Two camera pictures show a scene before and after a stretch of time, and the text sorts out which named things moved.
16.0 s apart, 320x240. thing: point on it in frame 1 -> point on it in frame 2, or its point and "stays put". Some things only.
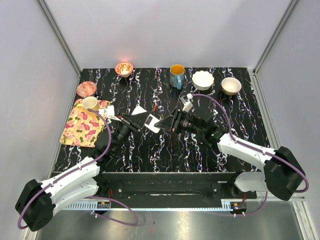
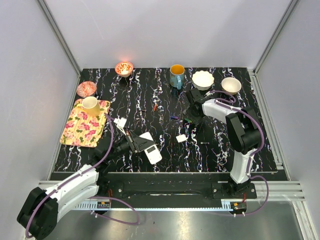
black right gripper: x=166 y=123 -> x=187 y=112
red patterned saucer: x=86 y=88 stays put
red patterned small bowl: x=124 y=69 stays put
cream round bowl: x=230 y=86 stays put
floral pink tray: x=83 y=125 stays put
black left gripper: x=134 y=122 -> x=141 y=143
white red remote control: x=150 y=122 -> x=152 y=152
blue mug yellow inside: x=177 y=76 stays put
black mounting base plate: x=120 y=186 stays put
